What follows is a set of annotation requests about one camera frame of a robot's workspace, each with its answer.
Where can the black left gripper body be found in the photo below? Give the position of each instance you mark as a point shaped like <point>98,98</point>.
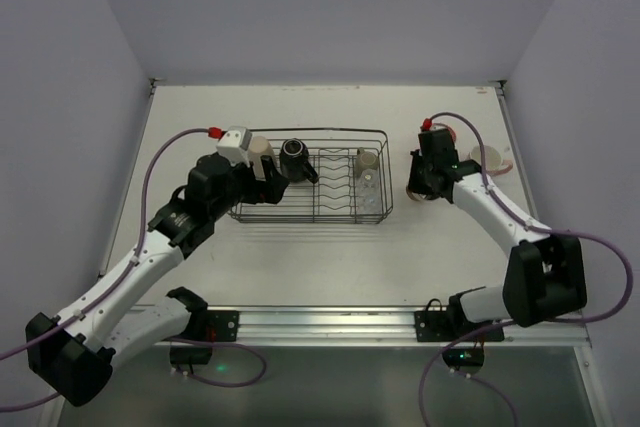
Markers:
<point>267,182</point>

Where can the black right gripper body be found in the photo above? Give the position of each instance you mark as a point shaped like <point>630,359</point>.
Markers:
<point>420,179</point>

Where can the cream cup brown band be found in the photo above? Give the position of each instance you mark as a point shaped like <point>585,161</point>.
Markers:
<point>416,197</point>

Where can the black mug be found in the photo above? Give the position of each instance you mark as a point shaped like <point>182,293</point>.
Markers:
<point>295,162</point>

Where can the salmon pink plastic cup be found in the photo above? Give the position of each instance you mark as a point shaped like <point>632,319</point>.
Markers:
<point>440,126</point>

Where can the beige tall cup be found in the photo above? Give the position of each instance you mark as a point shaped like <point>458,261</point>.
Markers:
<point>259,147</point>

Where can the pink faceted mug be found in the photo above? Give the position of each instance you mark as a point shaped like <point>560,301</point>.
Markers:
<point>495,163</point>

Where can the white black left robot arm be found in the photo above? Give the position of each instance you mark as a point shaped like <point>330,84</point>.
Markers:
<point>77,351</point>

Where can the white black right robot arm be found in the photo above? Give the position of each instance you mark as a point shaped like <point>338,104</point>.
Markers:
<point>544,275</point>

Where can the grey beige small mug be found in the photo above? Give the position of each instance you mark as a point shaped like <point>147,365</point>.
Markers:
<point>365,160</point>

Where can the clear glass lower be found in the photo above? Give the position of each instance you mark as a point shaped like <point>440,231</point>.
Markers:
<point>368,206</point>

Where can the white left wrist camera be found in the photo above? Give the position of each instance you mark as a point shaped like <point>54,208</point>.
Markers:
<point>234,145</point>

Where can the grey wire dish rack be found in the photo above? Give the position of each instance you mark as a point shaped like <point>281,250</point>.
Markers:
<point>332,200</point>

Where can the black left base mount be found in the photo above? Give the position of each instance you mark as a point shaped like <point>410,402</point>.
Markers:
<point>220,324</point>

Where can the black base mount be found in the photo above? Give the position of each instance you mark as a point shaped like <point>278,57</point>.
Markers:
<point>220,324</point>
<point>438,322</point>

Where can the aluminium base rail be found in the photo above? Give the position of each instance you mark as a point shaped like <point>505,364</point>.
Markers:
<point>388,326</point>

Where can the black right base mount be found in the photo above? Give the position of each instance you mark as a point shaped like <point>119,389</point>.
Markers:
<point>438,322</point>

